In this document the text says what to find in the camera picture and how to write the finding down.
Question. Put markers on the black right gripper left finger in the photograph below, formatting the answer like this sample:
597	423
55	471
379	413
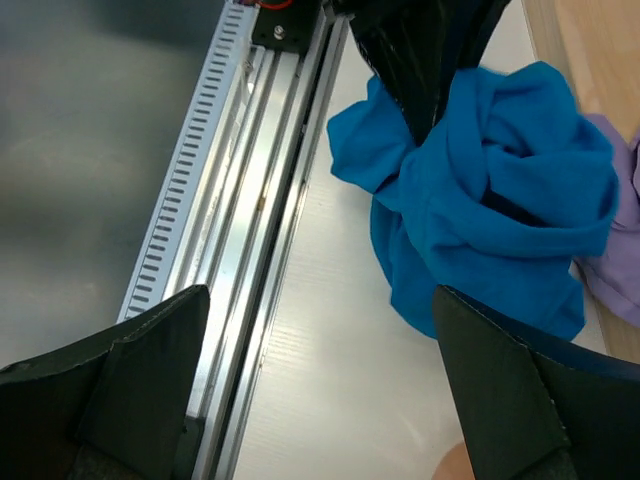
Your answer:
136	424

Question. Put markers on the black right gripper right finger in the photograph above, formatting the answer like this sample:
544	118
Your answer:
511	427

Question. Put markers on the blue t shirt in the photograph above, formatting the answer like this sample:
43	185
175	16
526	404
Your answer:
508	189

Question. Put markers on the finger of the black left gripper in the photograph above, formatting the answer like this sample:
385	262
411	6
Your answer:
415	47

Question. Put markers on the lavender t shirt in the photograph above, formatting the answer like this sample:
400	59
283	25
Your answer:
613	278

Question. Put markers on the aluminium mounting rail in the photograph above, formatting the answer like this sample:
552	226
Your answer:
230	188

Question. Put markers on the wooden tray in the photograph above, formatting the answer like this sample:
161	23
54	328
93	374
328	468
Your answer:
595	44

